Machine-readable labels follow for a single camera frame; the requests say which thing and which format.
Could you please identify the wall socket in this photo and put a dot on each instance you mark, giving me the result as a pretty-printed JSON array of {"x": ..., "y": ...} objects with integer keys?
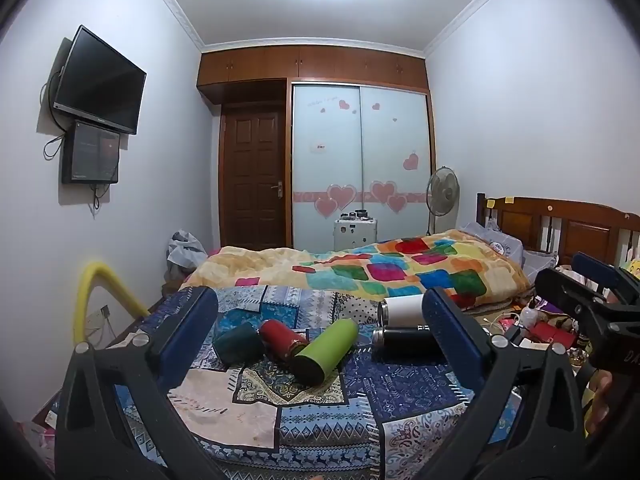
[{"x": 98, "y": 317}]

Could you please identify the blue patchwork bed sheet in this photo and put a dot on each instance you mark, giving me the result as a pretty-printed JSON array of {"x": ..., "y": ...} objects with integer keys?
[{"x": 320, "y": 420}]

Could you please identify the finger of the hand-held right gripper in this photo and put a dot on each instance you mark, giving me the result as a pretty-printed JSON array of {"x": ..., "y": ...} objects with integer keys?
[
  {"x": 597, "y": 270},
  {"x": 565, "y": 290}
]

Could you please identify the brown wooden door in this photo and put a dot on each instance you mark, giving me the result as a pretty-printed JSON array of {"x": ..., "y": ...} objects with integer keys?
[{"x": 252, "y": 180}]

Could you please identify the red box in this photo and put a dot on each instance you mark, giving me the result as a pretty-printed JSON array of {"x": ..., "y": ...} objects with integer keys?
[{"x": 544, "y": 332}]

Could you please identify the wall-mounted television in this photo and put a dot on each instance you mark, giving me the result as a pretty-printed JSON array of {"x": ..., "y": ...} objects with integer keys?
[{"x": 100, "y": 85}]

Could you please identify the grey clothes pile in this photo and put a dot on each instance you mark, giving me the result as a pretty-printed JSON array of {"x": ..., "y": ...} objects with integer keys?
[{"x": 184, "y": 254}]

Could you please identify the wooden bed headboard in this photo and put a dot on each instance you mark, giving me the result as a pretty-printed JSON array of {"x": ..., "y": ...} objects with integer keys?
[{"x": 575, "y": 225}]

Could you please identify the white suitcase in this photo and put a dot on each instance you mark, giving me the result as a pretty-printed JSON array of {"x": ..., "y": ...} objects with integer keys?
[{"x": 356, "y": 232}]

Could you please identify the lime green cup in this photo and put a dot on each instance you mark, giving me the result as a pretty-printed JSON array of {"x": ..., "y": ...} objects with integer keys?
[{"x": 325, "y": 352}]

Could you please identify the standing fan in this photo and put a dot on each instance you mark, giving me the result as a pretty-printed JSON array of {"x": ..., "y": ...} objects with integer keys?
[{"x": 443, "y": 190}]

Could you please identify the white cup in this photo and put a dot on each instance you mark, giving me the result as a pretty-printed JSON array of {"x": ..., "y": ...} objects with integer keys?
[{"x": 402, "y": 311}]

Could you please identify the person's right hand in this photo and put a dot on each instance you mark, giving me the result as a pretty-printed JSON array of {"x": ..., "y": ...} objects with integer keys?
[{"x": 601, "y": 402}]

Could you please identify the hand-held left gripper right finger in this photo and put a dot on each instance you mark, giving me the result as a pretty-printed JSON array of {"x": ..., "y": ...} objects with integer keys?
[{"x": 451, "y": 331}]

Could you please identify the dark green cup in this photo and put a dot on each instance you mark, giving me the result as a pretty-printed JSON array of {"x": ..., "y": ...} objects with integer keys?
[{"x": 237, "y": 344}]

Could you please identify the small wall monitor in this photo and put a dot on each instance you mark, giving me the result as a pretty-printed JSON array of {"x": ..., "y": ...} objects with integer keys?
[{"x": 91, "y": 152}]

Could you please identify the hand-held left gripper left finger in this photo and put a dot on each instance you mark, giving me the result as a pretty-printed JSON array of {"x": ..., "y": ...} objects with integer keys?
[{"x": 191, "y": 331}]

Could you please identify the frosted sliding wardrobe doors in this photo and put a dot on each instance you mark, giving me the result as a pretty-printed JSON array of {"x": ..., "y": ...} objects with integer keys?
[{"x": 360, "y": 160}]

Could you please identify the black cup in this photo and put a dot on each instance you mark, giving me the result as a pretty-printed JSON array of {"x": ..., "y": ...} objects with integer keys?
[{"x": 402, "y": 341}]

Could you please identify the red cup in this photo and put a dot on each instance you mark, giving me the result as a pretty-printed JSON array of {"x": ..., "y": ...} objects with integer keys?
[{"x": 282, "y": 337}]

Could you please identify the colourful checked blanket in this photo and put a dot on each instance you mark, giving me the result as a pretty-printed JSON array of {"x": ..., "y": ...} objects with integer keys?
[{"x": 380, "y": 270}]

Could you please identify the wooden overhead cabinet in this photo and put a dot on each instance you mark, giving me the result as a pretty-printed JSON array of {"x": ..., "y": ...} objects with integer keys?
[{"x": 310, "y": 67}]

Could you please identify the yellow foam tube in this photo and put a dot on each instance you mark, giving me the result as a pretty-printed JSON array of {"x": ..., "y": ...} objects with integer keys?
[{"x": 86, "y": 300}]

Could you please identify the grey printed pillow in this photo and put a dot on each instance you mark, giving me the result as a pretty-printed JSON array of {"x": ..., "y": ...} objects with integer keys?
[{"x": 495, "y": 245}]

